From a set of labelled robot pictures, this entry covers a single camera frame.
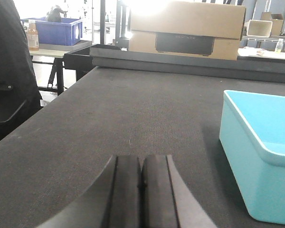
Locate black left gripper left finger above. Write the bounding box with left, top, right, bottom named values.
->
left=39, top=155, right=141, bottom=228

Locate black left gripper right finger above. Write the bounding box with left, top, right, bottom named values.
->
left=142, top=155, right=216, bottom=228

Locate light turquoise plastic bin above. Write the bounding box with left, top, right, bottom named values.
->
left=219, top=90, right=285, bottom=225

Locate black conveyor belt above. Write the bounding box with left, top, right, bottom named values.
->
left=0, top=56, right=285, bottom=228

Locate grey side table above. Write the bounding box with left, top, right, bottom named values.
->
left=29, top=40, right=94, bottom=95

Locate person in black clothes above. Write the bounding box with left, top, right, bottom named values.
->
left=0, top=0, right=41, bottom=140

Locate brown cardboard box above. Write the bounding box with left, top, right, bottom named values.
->
left=128, top=0, right=246, bottom=60

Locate blue crate on table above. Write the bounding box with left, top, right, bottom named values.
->
left=20, top=17, right=83, bottom=46

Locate orange drink bottle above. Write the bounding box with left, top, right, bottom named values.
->
left=27, top=19, right=39, bottom=51

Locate small clear bottle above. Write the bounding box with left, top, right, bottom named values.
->
left=275, top=38, right=284, bottom=53

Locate white open box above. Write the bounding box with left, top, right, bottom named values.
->
left=244, top=20, right=273, bottom=38

